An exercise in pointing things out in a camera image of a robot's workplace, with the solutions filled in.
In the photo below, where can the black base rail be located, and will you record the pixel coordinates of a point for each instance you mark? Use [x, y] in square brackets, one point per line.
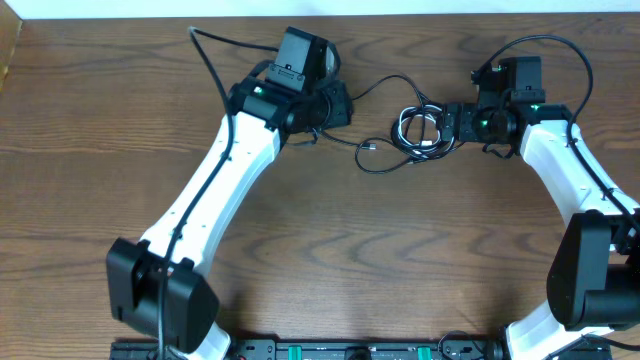
[264, 349]

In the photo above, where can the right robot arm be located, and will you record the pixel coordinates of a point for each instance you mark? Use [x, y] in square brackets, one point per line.
[592, 288]

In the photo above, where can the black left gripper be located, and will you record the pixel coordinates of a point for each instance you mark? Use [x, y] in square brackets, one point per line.
[344, 105]

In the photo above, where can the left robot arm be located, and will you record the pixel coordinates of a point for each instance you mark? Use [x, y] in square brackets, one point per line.
[158, 286]

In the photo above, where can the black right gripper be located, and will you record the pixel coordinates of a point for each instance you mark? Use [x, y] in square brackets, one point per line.
[465, 112]

